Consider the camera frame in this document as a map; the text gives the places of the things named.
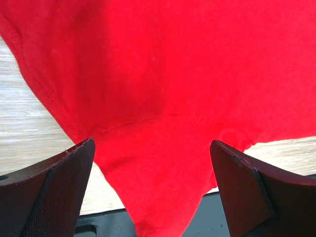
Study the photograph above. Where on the red t shirt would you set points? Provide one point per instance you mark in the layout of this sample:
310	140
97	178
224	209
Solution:
154	82

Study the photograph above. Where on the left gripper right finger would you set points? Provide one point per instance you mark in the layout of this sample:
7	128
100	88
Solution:
262	200

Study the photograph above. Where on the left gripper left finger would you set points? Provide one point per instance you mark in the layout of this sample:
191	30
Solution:
44	199

